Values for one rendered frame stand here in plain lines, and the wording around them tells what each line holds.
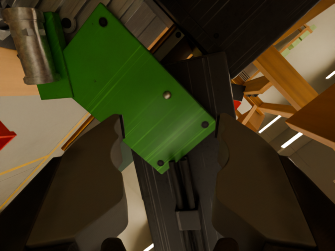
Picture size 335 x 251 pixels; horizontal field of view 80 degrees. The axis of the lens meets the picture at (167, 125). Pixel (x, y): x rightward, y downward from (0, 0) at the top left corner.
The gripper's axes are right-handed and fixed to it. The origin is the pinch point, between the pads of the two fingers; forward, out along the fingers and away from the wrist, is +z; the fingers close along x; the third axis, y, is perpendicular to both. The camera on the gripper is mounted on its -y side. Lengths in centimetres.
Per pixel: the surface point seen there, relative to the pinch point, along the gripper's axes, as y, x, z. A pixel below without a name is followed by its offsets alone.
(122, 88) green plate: 3.3, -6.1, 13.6
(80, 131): 16.6, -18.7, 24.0
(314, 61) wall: 198, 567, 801
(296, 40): 117, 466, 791
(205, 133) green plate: 9.5, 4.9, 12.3
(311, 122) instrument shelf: 25, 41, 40
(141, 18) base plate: -2, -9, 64
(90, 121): 14.3, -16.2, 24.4
